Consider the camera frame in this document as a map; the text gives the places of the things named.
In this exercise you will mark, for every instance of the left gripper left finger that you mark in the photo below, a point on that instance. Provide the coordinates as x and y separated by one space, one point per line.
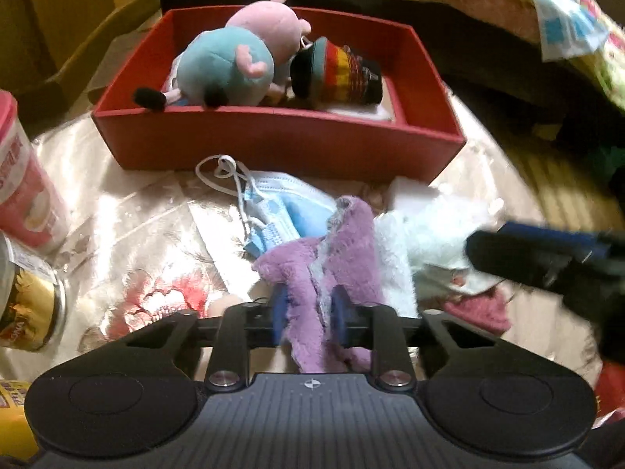
243 327

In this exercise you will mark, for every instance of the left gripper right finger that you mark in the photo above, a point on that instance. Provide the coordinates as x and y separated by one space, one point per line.
381 330

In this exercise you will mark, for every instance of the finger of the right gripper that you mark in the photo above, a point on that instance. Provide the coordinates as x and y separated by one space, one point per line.
533 256

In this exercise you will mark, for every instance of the purple fuzzy cloth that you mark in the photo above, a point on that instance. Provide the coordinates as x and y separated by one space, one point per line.
311 268

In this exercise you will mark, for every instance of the maroon fuzzy sock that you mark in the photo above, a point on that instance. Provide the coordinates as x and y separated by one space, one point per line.
486 310

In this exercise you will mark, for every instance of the light blue towel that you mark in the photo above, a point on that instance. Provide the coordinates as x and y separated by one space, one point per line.
420 245

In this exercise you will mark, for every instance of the pink pig plush toy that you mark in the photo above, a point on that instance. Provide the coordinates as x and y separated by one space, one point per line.
244 63

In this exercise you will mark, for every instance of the white rectangular sponge block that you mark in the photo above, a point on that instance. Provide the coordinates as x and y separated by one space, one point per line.
381 112

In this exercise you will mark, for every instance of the red snack packet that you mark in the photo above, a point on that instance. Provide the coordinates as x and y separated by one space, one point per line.
610 394

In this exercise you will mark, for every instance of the clear glass jar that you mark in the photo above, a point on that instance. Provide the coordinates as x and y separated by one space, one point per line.
32 298

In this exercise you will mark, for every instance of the red cardboard box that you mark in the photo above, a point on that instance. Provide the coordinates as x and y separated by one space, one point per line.
423 138

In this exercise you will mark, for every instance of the pink lidded drink cup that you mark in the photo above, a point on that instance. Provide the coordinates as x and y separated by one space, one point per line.
31 209

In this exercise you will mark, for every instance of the yellow snack can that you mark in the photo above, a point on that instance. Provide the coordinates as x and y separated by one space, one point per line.
17 439

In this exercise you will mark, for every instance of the wooden cabinet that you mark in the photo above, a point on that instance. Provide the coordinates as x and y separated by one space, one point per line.
50 49

